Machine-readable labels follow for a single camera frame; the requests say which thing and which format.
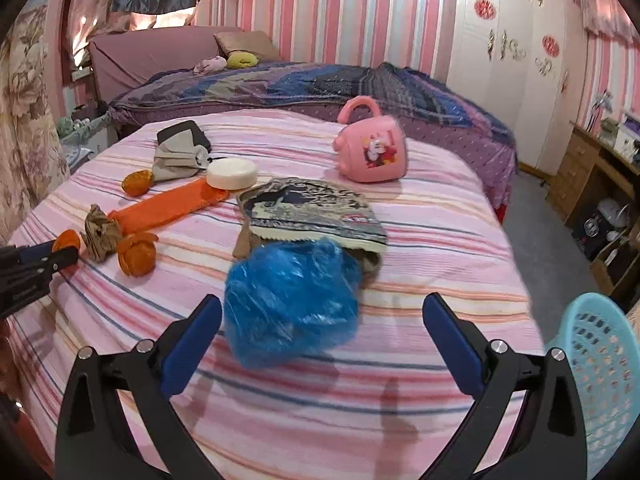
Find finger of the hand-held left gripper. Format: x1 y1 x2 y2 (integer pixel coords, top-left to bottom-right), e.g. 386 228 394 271
36 249 80 277
0 241 57 261

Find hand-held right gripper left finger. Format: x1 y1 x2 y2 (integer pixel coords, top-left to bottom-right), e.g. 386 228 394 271
54 294 223 480

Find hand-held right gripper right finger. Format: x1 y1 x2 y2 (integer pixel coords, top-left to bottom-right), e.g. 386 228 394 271
422 293 586 480

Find orange peel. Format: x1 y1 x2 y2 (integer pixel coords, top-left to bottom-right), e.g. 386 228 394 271
116 231 160 277
52 229 82 256

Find brown paper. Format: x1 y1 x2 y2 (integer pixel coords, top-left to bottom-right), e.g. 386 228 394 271
82 204 123 263

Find blue plastic bag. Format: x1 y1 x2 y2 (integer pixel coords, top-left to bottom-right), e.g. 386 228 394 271
223 237 362 368

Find small orange fruit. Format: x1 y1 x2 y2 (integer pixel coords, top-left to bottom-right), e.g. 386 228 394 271
121 170 153 197

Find orange cloth strip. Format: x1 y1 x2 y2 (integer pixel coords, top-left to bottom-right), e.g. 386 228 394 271
107 178 231 236

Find light blue plastic basket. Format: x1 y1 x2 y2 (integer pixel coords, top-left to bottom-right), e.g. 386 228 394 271
545 292 632 468

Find white round soap bar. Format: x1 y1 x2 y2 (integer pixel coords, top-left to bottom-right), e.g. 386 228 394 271
206 158 259 191

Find person's left forearm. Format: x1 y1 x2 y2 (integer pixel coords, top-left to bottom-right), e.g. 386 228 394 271
0 317 23 406

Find beige peony print curtain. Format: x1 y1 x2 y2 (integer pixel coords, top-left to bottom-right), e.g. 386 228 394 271
0 5 71 241

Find grey face mask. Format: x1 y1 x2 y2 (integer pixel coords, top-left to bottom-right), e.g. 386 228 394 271
151 132 211 182

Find black box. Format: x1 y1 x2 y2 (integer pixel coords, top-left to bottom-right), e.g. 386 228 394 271
575 210 608 257

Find bed with plaid blanket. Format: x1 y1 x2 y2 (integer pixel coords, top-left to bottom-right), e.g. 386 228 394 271
89 26 518 221

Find pink cartoon mug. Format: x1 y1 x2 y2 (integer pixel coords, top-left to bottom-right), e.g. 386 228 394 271
334 97 408 184

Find white appliance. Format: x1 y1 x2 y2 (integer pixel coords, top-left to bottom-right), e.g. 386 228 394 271
597 197 631 231

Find wooden desk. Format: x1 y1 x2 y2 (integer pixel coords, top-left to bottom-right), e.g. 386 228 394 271
547 120 640 306

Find mauve headboard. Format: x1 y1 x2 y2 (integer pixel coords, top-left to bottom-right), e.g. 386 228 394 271
89 26 246 103

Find pink floral window curtain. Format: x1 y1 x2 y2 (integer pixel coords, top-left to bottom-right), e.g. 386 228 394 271
62 0 126 73

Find pink cloth toy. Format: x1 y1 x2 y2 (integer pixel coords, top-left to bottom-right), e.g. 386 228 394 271
194 56 228 77

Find white wardrobe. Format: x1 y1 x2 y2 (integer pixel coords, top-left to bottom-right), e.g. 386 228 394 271
445 0 586 176

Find yellow plush toy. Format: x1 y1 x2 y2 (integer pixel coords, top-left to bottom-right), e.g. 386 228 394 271
226 51 259 70

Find white box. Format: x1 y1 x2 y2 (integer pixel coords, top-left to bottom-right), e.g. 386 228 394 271
612 115 640 161

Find blue purple patchwork quilt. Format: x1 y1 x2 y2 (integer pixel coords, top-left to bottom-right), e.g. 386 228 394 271
107 60 516 161

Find desk lamp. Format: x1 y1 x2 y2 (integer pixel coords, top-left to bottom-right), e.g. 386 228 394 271
590 89 615 131

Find tan pillow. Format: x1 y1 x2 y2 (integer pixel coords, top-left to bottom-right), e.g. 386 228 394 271
214 30 278 61

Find pink valance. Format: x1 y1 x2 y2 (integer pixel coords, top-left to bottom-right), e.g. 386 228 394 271
577 0 640 41

